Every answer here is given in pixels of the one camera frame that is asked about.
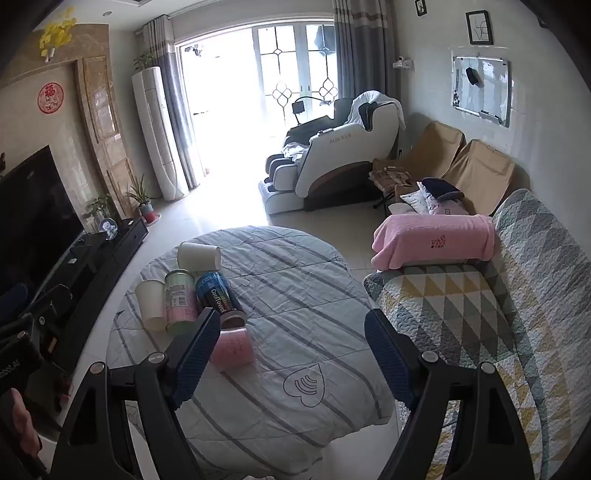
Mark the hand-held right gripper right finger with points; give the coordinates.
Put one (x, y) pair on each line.
(387, 355)

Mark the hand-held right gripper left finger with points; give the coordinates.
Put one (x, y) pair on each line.
(199, 355)

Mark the pink cup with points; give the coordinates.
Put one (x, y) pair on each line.
(234, 347)

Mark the small white cup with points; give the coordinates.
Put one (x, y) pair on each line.
(150, 302)

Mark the large white cup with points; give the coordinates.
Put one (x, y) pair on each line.
(198, 257)

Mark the person's left hand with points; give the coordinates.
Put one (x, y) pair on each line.
(18, 420)

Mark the green and pink canister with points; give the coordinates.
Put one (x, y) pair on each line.
(179, 300)

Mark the blue printed canister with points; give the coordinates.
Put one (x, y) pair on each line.
(214, 293)

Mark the striped grey blanket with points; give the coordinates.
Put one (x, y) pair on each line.
(295, 295)

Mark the pink towel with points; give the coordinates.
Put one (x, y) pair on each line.
(434, 240)

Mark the black television cabinet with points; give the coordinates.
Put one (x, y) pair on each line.
(106, 263)

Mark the black television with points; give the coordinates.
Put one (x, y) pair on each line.
(32, 221)

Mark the quilted sofa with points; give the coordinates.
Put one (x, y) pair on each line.
(517, 295)

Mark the round glass ornament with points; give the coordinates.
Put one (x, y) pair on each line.
(109, 229)

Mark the white and pink pillow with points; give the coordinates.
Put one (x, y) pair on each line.
(429, 205)

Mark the potted plant in red pot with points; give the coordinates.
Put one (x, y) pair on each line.
(145, 205)

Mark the small leafy potted plant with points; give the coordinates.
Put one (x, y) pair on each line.
(99, 207)

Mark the dark navy cloth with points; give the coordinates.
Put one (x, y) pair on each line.
(441, 188)

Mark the cardboard box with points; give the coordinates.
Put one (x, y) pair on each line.
(392, 175)

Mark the white massage chair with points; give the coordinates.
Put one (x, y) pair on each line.
(337, 161)

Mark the beige sofa cushion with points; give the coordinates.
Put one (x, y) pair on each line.
(431, 150)
(482, 177)

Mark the white standing air conditioner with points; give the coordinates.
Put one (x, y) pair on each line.
(159, 138)

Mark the white cloth on chair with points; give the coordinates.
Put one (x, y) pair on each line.
(369, 104)

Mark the grey striped curtain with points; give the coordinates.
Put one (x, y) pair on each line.
(178, 101)
(360, 50)

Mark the tablet on stand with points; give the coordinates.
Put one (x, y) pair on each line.
(298, 110)

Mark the plant on air conditioner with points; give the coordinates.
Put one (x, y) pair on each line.
(144, 61)

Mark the yellow artificial flowers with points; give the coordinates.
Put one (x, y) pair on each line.
(55, 32)

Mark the black framed picture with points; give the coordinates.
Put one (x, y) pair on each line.
(479, 27)

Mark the small framed picture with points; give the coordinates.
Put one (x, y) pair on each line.
(420, 7)

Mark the red round wall decoration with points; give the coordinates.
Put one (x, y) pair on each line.
(51, 98)

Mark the wall whiteboard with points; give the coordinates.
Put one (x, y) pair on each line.
(487, 92)

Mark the white security camera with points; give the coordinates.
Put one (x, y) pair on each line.
(402, 62)

